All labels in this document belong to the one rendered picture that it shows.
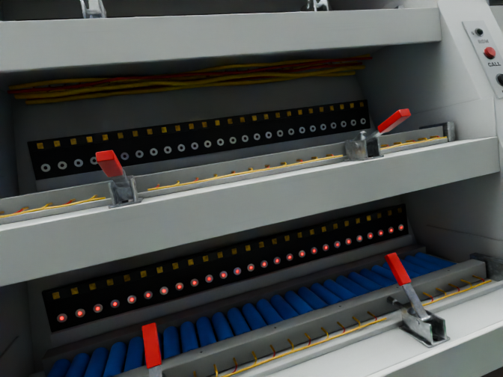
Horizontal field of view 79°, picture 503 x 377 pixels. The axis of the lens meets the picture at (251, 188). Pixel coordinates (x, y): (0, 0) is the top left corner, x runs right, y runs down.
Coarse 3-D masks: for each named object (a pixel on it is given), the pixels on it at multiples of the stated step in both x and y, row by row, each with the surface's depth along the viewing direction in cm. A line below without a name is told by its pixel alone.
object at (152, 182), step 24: (336, 144) 39; (384, 144) 40; (192, 168) 34; (216, 168) 34; (240, 168) 35; (264, 168) 36; (48, 192) 30; (72, 192) 30; (96, 192) 31; (0, 216) 27
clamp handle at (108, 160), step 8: (104, 152) 22; (112, 152) 22; (104, 160) 22; (112, 160) 22; (104, 168) 23; (112, 168) 24; (120, 168) 24; (112, 176) 25; (120, 176) 26; (120, 184) 28; (128, 184) 29
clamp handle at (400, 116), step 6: (408, 108) 29; (396, 114) 29; (402, 114) 29; (408, 114) 29; (390, 120) 30; (396, 120) 30; (402, 120) 30; (378, 126) 32; (384, 126) 31; (390, 126) 31; (360, 132) 36; (366, 132) 35; (378, 132) 32; (360, 138) 36; (366, 138) 34; (372, 138) 34; (366, 144) 36
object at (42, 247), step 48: (288, 144) 51; (480, 144) 38; (0, 192) 38; (192, 192) 30; (240, 192) 30; (288, 192) 31; (336, 192) 33; (384, 192) 34; (0, 240) 24; (48, 240) 25; (96, 240) 26; (144, 240) 27; (192, 240) 29
